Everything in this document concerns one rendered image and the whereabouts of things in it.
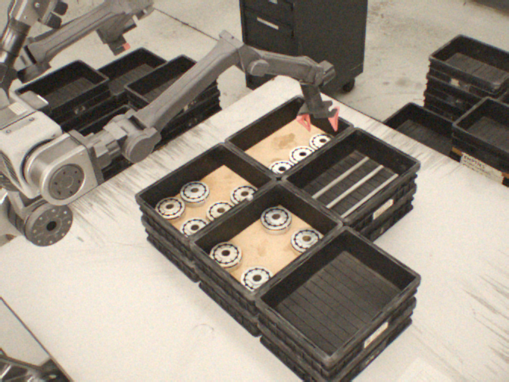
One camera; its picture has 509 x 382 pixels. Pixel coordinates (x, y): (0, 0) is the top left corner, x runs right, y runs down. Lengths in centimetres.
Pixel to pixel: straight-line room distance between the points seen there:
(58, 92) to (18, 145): 210
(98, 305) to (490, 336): 125
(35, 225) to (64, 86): 188
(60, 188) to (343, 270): 94
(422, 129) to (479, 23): 170
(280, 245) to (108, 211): 74
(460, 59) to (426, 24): 133
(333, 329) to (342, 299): 11
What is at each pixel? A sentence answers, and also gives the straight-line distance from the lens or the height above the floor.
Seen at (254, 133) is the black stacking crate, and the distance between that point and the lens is 243.
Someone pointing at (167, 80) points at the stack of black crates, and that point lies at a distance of 349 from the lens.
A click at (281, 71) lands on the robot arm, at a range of 188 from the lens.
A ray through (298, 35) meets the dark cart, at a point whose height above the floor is 66.
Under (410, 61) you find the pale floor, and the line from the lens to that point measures 450.
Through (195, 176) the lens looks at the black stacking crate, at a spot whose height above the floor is 86.
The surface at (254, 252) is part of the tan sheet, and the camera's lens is 207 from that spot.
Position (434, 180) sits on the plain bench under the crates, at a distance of 253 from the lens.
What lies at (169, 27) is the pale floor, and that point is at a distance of 501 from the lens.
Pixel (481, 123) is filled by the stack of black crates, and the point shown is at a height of 49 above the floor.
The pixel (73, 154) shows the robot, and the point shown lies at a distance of 146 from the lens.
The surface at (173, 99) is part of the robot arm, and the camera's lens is 159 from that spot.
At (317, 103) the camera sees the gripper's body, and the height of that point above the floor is 115.
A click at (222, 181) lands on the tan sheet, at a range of 232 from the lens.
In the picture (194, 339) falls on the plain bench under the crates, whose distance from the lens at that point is 205.
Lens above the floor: 240
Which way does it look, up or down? 44 degrees down
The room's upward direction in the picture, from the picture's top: 5 degrees counter-clockwise
